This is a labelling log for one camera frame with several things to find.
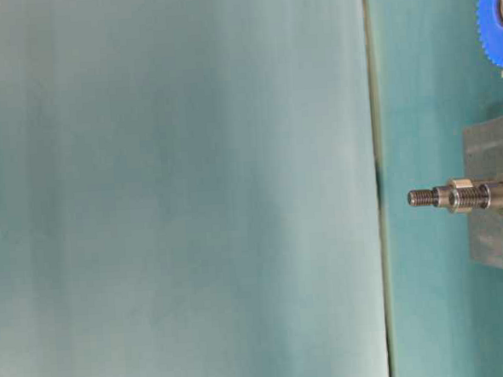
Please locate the threaded steel shaft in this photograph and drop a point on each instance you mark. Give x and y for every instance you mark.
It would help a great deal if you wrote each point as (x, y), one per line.
(486, 196)

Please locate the grey metal base plate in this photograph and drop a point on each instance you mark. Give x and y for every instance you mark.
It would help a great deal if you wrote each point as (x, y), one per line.
(483, 156)

